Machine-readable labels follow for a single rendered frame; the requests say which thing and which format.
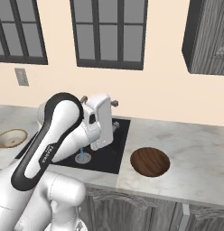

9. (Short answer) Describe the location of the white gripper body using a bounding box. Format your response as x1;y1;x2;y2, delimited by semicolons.
86;93;115;151

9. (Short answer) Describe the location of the black kitchen sink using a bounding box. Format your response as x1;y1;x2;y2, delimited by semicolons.
15;116;132;175

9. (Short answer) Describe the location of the dark brown wooden bowl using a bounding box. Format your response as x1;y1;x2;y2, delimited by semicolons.
129;146;172;178

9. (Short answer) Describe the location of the white bowl with brown rim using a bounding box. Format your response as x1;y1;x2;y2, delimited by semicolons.
0;128;29;150

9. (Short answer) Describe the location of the dark framed window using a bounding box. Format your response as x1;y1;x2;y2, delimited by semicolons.
69;0;149;71
0;0;49;66

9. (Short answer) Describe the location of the grey wooden cupboard door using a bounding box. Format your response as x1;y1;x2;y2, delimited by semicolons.
188;203;224;231
78;187;179;231

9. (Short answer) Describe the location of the grey wall socket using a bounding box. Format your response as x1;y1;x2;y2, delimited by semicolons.
14;68;30;88

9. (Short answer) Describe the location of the grey wooden wall cupboard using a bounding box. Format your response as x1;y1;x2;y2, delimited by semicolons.
182;0;224;77

